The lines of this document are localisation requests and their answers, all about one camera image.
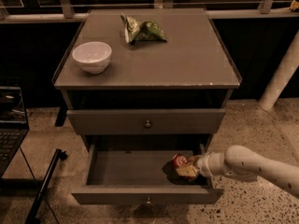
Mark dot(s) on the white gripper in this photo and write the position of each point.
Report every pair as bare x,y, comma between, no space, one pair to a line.
203,164

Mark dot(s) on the red coke can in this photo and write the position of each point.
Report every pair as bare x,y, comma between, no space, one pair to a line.
178,161

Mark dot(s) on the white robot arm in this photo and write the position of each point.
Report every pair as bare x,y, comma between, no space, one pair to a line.
244,161

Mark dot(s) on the round drawer knob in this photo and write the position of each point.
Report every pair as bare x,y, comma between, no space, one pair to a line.
147,124

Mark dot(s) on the closed grey top drawer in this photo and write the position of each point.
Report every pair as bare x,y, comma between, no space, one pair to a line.
164,121

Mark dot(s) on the open grey middle drawer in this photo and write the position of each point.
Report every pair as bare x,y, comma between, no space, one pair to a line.
126,169

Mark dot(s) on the grey drawer cabinet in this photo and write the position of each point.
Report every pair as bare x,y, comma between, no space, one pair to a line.
191,70

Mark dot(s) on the green chip bag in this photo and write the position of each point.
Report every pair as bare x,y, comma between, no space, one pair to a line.
135,30

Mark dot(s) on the white ceramic bowl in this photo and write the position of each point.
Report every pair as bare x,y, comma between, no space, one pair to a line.
92,57

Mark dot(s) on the black stand leg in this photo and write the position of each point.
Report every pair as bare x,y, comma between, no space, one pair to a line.
42,188

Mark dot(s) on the black laptop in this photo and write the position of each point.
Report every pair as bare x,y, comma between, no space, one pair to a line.
13,120

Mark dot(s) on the metal railing frame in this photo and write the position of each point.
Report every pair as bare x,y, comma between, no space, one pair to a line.
77,10

